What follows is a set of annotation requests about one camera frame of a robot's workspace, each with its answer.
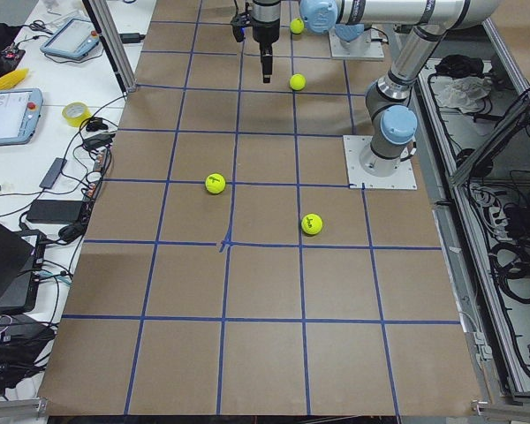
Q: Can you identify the black laptop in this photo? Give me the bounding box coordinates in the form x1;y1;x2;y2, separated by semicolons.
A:
0;224;45;315

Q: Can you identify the tennis ball centre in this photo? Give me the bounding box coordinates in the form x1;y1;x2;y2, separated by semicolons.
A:
289;73;307;91

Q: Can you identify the teach pendant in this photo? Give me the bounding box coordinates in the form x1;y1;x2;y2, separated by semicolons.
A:
0;88;43;147
40;18;100;61

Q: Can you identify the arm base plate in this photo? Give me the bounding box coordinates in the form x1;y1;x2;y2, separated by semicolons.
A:
329;26;384;61
343;135;417;190

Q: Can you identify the tennis ball front right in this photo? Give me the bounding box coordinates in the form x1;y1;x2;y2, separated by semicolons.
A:
290;18;305;34

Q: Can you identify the yellow tape roll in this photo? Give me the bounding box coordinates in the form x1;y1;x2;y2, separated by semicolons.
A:
62;102;92;128

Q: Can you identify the teach pendant far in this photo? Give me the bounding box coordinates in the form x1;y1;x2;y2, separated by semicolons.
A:
40;18;100;61

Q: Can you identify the tennis ball front left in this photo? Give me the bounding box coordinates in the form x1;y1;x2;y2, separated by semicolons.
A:
300;213;323;236

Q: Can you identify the aluminium frame post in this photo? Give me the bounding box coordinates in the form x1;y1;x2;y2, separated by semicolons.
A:
82;0;137;95

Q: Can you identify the black power adapter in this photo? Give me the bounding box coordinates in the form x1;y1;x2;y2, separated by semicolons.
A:
26;200;83;224

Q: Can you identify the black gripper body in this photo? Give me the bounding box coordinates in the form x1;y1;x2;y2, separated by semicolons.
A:
231;0;281;44

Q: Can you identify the teach pendant near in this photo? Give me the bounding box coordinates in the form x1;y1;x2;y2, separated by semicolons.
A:
0;88;43;147

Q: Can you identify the tennis ball near gripper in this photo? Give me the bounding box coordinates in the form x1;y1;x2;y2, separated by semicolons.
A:
205;173;226;194

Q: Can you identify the yellow corn toy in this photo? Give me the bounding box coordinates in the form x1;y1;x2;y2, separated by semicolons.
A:
0;68;29;90

